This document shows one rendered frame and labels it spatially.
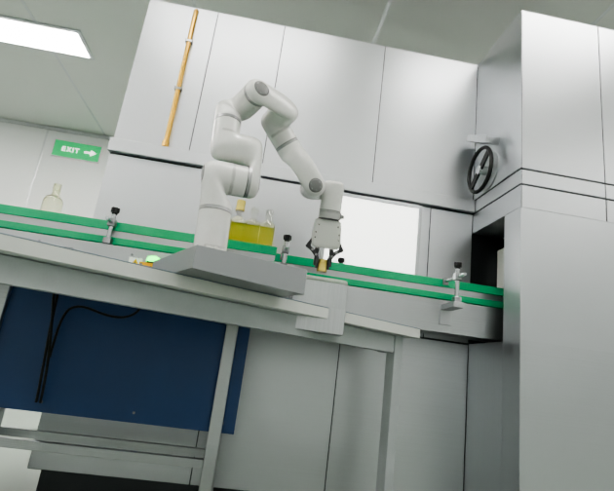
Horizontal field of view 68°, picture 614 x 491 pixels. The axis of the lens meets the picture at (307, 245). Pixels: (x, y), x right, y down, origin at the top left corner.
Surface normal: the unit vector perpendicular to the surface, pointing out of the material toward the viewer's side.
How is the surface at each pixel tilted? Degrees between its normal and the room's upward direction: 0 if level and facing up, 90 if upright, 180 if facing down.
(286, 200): 90
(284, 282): 90
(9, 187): 90
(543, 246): 90
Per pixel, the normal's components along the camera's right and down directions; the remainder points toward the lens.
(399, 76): 0.13, -0.24
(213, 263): 0.59, -0.14
